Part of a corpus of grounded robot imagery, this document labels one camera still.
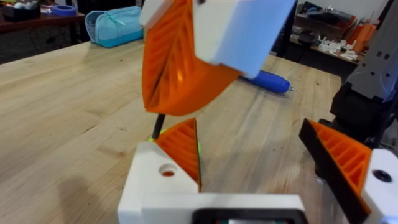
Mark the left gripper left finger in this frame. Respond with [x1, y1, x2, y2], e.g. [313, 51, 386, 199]
[117, 117, 202, 224]

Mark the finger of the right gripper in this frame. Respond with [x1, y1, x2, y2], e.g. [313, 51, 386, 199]
[139, 0, 191, 110]
[145, 0, 298, 116]

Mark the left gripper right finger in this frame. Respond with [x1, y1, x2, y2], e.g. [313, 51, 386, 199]
[298, 118, 398, 224]

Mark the thin black screw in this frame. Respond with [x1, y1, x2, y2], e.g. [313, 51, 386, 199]
[151, 113, 166, 141]

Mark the blue electric screwdriver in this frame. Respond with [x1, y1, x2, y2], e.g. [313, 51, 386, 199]
[241, 70, 298, 94]

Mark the light blue zip bag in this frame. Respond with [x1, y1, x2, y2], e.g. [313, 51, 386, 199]
[85, 6, 144, 49]

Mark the blue tape roll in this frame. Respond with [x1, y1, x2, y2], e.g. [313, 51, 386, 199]
[50, 4, 78, 17]

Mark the heap of white and orange parts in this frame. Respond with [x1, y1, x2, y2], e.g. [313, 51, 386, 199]
[317, 18, 379, 62]

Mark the dark wooden side table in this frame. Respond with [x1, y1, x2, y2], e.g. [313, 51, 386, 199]
[0, 11, 86, 47]

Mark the black box of clutter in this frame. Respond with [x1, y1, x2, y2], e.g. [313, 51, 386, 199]
[1, 0, 42, 22]

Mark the black upright post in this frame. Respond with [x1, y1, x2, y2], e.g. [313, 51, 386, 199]
[272, 0, 300, 58]

